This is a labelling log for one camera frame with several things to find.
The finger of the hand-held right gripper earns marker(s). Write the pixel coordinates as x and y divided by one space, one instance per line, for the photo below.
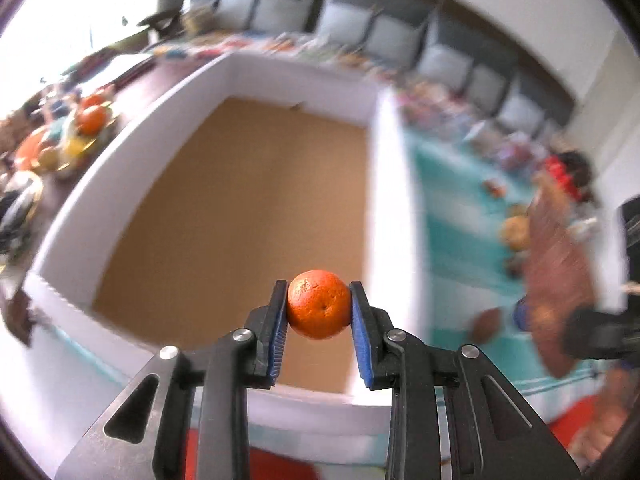
520 315

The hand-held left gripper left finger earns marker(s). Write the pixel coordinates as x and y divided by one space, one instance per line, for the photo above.
280 340

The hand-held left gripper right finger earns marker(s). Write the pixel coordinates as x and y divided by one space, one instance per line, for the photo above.
361 345

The small orange tangerine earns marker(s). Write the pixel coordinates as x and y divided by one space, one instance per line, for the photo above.
319 305

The white box with cardboard bottom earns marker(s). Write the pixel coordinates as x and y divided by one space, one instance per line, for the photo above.
390 210

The person's right forearm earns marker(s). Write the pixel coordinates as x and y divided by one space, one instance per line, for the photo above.
602 420

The brown blurred object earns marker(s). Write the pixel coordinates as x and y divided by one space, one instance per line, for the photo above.
555 260

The red cloth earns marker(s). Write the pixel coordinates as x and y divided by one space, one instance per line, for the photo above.
280 465

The black bag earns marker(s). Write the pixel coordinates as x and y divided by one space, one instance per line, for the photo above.
572 175

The grey two-tone pillow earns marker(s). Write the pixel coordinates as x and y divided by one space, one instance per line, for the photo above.
450 67
522 110
260 10
370 30

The fruit plate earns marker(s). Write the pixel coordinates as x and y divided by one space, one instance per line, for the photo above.
80 160

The yellow fruit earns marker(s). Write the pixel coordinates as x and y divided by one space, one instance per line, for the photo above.
79 147

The large orange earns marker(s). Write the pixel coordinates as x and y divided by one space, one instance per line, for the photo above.
93 119

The round plate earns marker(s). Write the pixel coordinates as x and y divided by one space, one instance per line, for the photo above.
22 205

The red orange fruit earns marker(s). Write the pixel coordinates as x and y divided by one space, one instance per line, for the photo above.
32 149

